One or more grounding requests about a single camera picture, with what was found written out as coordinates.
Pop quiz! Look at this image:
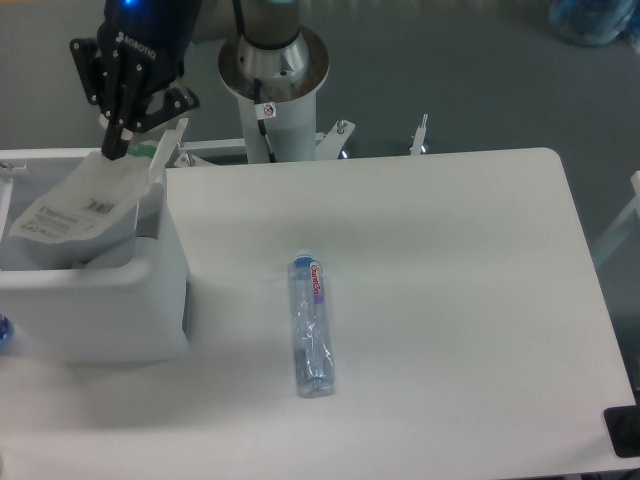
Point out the white pedestal base frame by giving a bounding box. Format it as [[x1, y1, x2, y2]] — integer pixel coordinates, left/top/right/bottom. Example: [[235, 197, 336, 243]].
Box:
[[172, 113, 431, 168]]

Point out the clear plastic bag green label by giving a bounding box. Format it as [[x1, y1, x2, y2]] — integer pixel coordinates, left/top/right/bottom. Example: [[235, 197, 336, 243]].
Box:
[[9, 118, 189, 245]]

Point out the black cable on pedestal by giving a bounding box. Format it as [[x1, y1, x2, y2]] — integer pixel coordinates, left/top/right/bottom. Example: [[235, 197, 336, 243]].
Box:
[[252, 78, 279, 164]]

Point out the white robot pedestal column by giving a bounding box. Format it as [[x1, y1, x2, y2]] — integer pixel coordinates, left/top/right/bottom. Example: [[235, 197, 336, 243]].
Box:
[[218, 26, 329, 164]]

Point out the white frame at right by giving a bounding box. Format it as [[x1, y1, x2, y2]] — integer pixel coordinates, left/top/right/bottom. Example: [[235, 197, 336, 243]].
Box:
[[592, 171, 639, 268]]

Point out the crushed clear plastic bottle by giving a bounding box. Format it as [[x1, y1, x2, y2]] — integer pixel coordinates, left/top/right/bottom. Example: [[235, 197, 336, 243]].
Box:
[[288, 250, 336, 398]]

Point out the white trash can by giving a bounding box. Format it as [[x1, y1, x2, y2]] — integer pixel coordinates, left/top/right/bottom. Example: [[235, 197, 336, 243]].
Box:
[[1, 149, 190, 362]]

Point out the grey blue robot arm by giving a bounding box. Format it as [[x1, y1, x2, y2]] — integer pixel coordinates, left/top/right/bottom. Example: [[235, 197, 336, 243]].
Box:
[[69, 1, 300, 160]]

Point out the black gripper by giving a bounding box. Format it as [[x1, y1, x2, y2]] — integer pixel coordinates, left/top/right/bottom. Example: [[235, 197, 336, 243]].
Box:
[[69, 0, 201, 160]]

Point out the blue plastic bag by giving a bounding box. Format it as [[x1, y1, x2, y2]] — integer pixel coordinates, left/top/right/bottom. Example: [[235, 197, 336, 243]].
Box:
[[547, 0, 639, 47]]

